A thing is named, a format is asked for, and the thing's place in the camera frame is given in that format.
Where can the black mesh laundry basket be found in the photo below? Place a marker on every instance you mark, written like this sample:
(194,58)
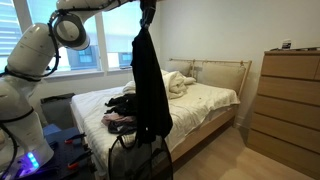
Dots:
(127,160)

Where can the wooden chest of drawers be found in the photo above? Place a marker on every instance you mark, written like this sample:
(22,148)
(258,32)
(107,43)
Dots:
(285,123)

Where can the white rumpled duvet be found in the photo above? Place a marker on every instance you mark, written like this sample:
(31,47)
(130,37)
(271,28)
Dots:
(170,85)

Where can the black sweater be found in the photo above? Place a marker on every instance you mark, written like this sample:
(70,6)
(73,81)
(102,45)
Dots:
(153,114)

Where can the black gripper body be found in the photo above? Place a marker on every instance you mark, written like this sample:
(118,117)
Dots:
(148,8)

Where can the black garment middle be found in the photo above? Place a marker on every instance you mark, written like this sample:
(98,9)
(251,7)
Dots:
(125,105)

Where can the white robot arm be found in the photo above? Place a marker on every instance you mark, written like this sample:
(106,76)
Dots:
(26,149)

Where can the blue robot base table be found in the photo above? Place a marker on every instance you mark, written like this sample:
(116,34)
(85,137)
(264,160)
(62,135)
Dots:
(56,167)

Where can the dark blue garment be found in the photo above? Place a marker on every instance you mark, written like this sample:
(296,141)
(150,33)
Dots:
(122,128)

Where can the black clamp orange handles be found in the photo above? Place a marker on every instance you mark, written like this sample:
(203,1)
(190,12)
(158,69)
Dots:
(71,139)

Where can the dark items on dresser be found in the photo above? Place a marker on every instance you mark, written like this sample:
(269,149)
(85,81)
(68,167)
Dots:
(293,45)

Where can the white bed mattress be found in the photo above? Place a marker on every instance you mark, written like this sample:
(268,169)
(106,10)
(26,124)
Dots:
(198,113)

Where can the wooden bed headboard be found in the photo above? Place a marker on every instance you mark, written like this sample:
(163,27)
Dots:
(230,74)

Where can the pink garment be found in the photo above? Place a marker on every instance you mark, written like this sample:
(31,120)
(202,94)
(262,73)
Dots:
(115,117)

